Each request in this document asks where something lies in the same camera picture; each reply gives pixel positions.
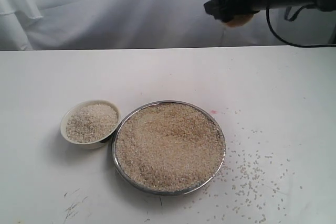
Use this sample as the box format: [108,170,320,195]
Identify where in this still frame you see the spilled rice grains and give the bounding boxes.
[183,110,303,223]

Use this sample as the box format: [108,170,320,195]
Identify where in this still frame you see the white ceramic bowl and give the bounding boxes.
[60,99,121,151]

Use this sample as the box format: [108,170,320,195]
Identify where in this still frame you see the brown wooden cup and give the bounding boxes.
[222,14,254,28]

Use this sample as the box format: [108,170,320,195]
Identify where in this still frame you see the white backdrop curtain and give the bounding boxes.
[0,0,336,51]

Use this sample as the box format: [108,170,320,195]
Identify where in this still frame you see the large steel plate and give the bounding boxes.
[111,100,226,196]

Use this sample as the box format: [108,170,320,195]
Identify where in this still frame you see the black cable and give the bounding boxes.
[237,0,336,48]

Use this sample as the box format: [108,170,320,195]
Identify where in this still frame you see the uncooked white rice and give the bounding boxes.
[65,104,119,144]

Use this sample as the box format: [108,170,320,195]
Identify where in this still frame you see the rice heap on plate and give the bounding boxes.
[114,104,225,190]

